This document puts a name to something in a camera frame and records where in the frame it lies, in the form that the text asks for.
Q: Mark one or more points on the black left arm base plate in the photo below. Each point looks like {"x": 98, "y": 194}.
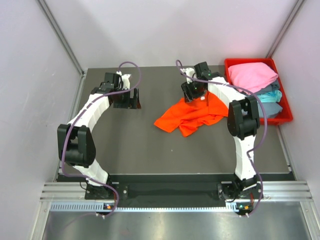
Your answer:
{"x": 104, "y": 193}

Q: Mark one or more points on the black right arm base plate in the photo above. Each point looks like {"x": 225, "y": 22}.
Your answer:
{"x": 229, "y": 192}

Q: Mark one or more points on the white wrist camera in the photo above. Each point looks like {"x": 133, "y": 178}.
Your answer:
{"x": 124, "y": 81}
{"x": 190, "y": 74}

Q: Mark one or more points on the orange t-shirt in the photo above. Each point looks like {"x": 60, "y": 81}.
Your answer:
{"x": 189, "y": 116}

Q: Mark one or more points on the aluminium frame rail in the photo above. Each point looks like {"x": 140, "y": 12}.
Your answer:
{"x": 277, "y": 191}

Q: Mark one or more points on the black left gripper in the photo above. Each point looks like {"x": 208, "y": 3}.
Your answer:
{"x": 130, "y": 103}

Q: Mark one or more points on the red plastic bin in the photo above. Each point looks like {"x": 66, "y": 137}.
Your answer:
{"x": 285, "y": 115}

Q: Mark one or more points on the blue-grey folded t-shirt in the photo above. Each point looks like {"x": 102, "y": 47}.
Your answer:
{"x": 272, "y": 109}

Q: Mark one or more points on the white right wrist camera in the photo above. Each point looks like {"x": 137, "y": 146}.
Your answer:
{"x": 190, "y": 74}

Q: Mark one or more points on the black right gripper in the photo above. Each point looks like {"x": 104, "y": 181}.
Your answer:
{"x": 186, "y": 87}

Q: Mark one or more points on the pink folded t-shirt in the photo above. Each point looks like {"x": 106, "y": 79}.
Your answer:
{"x": 253, "y": 76}

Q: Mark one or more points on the grey-blue folded t-shirt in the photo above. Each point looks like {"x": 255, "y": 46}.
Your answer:
{"x": 271, "y": 87}

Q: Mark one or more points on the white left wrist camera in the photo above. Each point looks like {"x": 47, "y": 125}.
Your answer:
{"x": 124, "y": 81}

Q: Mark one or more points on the grey slotted cable duct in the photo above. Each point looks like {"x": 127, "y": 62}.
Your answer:
{"x": 103, "y": 207}

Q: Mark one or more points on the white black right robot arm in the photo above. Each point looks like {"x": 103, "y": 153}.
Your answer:
{"x": 243, "y": 118}

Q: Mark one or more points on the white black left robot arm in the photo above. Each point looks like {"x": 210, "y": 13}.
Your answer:
{"x": 76, "y": 146}

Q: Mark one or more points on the teal folded t-shirt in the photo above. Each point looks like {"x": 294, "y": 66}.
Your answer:
{"x": 274, "y": 96}

